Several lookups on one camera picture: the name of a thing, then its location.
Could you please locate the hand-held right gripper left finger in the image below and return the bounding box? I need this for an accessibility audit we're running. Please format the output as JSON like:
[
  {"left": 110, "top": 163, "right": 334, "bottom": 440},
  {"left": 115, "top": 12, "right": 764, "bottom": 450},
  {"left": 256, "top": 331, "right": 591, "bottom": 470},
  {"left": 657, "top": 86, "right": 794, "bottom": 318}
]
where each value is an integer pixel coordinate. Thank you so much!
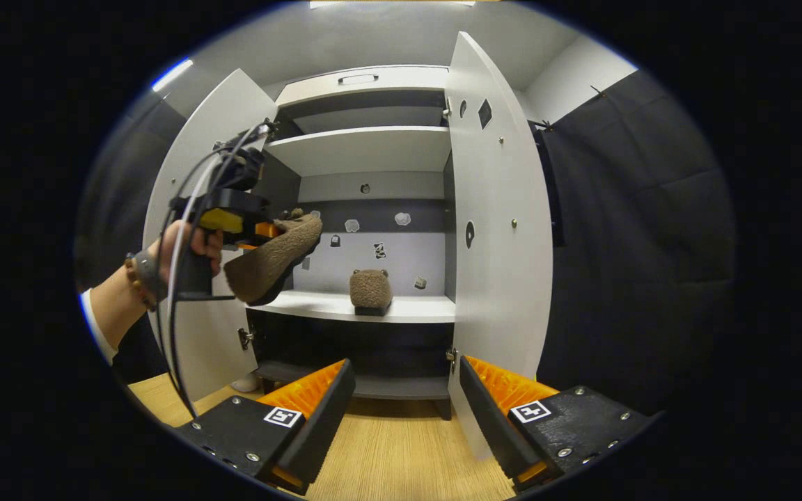
[{"left": 175, "top": 358, "right": 356, "bottom": 495}]

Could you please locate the grey wrist strap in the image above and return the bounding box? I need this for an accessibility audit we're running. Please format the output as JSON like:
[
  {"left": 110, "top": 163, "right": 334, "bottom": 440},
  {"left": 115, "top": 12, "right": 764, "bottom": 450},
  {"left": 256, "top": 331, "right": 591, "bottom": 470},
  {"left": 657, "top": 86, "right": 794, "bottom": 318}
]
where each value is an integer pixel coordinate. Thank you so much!
[{"left": 133, "top": 248, "right": 166, "bottom": 303}]

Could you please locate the white cabinet door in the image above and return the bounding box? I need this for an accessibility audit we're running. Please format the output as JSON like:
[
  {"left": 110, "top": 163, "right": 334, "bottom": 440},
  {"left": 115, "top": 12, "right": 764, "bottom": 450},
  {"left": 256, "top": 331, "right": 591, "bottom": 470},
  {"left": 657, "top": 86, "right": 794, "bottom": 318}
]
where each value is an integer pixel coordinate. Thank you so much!
[
  {"left": 445, "top": 31, "right": 553, "bottom": 460},
  {"left": 143, "top": 68, "right": 280, "bottom": 404}
]

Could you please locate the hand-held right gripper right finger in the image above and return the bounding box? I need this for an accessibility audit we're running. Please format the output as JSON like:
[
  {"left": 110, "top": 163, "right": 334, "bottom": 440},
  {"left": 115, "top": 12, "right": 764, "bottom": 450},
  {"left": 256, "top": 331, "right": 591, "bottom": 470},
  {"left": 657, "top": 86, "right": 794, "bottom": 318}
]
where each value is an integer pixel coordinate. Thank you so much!
[{"left": 457, "top": 355, "right": 654, "bottom": 493}]

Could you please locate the brown beaded bracelet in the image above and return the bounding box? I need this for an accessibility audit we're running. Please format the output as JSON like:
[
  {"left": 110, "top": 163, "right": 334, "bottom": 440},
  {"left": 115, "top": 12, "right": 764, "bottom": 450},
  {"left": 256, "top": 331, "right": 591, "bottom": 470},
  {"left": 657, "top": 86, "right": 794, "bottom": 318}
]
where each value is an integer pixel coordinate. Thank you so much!
[{"left": 125, "top": 253, "right": 156, "bottom": 312}]

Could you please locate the brown suede shoe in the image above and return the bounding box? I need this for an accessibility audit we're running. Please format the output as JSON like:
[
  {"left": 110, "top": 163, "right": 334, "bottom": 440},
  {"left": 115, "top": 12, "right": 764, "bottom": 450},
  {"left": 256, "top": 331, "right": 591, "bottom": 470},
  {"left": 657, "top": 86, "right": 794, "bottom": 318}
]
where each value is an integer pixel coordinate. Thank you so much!
[
  {"left": 223, "top": 209, "right": 323, "bottom": 307},
  {"left": 349, "top": 269, "right": 393, "bottom": 316}
]

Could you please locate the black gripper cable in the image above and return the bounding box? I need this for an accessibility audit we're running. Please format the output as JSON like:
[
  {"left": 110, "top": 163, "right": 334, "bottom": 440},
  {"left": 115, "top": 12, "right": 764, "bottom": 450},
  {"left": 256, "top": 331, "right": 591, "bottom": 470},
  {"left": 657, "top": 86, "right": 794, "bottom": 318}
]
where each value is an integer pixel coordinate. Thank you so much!
[{"left": 156, "top": 122, "right": 273, "bottom": 418}]

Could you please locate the ceiling light panel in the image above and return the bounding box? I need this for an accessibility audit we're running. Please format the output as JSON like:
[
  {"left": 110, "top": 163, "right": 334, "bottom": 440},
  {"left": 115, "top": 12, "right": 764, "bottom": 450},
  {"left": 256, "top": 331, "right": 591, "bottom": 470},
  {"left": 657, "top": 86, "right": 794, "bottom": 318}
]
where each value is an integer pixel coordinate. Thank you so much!
[
  {"left": 150, "top": 58, "right": 194, "bottom": 93},
  {"left": 309, "top": 0, "right": 475, "bottom": 9}
]

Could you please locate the white shoe cabinet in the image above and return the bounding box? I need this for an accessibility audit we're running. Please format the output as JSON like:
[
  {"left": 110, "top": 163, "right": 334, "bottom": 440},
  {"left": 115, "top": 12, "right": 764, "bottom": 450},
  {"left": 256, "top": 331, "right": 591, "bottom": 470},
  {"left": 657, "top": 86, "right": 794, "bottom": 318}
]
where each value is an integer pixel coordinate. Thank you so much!
[{"left": 143, "top": 31, "right": 553, "bottom": 460}]

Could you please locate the black backdrop cloth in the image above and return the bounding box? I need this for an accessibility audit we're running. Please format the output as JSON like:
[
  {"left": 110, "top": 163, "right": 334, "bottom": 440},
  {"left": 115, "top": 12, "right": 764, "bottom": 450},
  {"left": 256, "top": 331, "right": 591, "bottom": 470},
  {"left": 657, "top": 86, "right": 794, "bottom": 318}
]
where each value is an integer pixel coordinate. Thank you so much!
[
  {"left": 526, "top": 70, "right": 739, "bottom": 418},
  {"left": 77, "top": 97, "right": 189, "bottom": 293}
]

